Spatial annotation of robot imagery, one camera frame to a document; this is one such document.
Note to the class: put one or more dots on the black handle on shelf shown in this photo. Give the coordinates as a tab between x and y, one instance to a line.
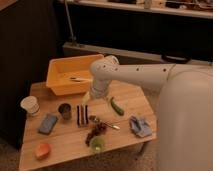
177	60

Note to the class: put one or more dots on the dark red grapes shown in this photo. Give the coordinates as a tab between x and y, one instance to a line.
97	130

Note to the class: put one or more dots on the utensil inside yellow bin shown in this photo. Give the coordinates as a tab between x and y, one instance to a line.
80	79

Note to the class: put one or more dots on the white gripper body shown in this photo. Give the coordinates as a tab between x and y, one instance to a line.
86	98

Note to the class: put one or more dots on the blue crumpled cloth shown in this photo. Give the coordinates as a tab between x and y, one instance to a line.
140	127

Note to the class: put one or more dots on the green small bowl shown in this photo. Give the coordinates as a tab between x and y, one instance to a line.
97	144

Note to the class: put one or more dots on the blue sponge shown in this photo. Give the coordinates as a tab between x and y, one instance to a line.
48	124

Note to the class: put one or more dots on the wooden table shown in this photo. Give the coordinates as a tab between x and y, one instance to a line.
67	140

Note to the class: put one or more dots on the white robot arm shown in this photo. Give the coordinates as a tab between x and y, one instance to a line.
184	111

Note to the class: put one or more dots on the yellow plastic bin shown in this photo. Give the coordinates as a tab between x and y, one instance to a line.
61	70

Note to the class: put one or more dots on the dark metal cup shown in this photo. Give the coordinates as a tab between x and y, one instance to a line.
65	111

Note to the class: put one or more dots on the orange fruit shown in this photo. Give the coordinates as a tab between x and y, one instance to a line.
42	151

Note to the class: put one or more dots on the white paper cup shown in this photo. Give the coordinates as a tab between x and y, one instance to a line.
30	105

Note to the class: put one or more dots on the metal pole stand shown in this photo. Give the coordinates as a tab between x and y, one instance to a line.
72	37

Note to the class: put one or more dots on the dark striped block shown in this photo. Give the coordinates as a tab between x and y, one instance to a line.
82	115

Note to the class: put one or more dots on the metal spoon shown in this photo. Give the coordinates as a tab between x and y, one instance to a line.
96	119

